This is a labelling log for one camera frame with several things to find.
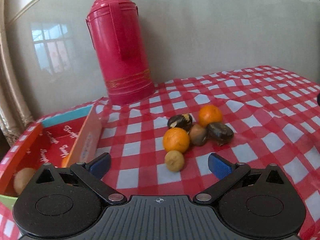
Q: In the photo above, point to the dark passion fruit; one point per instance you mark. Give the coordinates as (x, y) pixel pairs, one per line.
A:
(220, 133)
(183, 121)

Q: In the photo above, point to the red thermos flask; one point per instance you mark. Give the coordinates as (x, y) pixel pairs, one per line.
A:
(114, 29)

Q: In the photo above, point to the brown kiwi in box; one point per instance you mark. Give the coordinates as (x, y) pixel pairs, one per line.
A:
(22, 178)

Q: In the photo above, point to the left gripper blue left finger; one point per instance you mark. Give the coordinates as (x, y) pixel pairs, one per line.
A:
(90, 174)

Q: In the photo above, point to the orange mandarin in box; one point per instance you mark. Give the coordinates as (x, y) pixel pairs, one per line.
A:
(65, 161)

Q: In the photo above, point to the orange mandarin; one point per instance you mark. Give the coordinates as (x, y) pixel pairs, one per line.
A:
(176, 139)
(65, 161)
(208, 114)

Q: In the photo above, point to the dark passion fruit right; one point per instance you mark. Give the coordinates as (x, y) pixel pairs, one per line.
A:
(220, 133)

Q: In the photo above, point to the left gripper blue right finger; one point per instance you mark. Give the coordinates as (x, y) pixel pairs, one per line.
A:
(229, 175)

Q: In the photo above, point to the orange mandarin back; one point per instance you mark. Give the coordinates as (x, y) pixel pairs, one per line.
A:
(208, 114)

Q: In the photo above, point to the beige curtain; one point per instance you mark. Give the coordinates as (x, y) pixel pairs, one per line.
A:
(15, 114)

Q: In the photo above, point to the brown fruit middle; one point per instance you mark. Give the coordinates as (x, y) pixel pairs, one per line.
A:
(198, 135)

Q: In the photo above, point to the small tan round fruit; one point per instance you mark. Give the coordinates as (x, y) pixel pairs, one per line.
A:
(174, 161)

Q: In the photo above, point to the red white checkered tablecloth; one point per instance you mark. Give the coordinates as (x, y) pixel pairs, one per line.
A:
(273, 113)

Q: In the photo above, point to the orange mandarin front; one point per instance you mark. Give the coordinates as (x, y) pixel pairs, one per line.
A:
(176, 139)

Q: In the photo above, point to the dark passion fruit left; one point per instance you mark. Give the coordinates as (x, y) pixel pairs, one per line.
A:
(183, 121)

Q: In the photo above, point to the colourful cardboard tray box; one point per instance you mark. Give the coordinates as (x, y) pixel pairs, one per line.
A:
(48, 140)

